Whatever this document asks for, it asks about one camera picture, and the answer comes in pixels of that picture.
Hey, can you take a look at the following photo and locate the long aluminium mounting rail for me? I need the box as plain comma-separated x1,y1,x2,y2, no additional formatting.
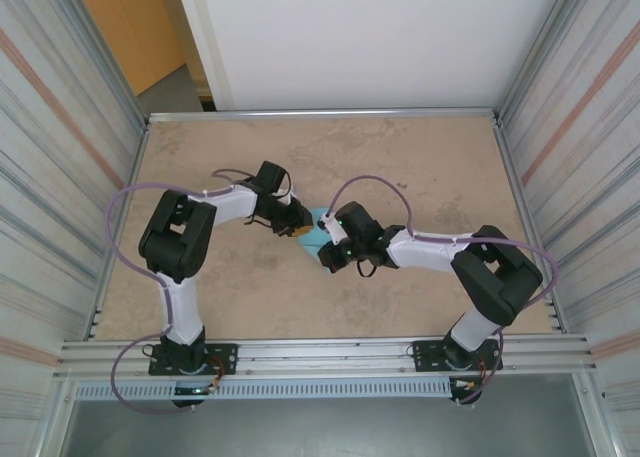
56,332,600,381

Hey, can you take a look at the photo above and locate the aluminium frame corner post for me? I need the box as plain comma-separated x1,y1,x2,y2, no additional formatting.
497,0,601,128
39,0,151,128

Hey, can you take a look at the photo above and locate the aluminium table side rail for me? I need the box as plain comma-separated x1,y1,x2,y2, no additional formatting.
88,121,151,341
493,119,569,334

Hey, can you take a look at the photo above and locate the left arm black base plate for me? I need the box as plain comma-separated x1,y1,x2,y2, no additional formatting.
148,342,239,378

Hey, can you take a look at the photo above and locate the aluminium crossbar of table frame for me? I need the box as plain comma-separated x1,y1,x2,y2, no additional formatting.
146,107,501,124

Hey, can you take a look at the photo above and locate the light blue paper sheet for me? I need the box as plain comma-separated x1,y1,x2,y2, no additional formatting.
293,205,342,277

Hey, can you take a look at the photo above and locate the small circuit board green light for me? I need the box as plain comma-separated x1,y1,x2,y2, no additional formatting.
172,384,216,399

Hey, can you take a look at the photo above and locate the white door frame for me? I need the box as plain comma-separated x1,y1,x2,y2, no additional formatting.
172,0,236,112

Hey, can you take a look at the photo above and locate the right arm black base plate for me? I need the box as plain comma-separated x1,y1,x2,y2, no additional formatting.
409,337,501,376

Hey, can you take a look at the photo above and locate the grey slotted cable duct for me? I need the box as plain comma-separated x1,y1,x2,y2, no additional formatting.
73,379,454,402

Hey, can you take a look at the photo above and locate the orange wooden door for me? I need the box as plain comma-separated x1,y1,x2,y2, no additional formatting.
69,0,207,98

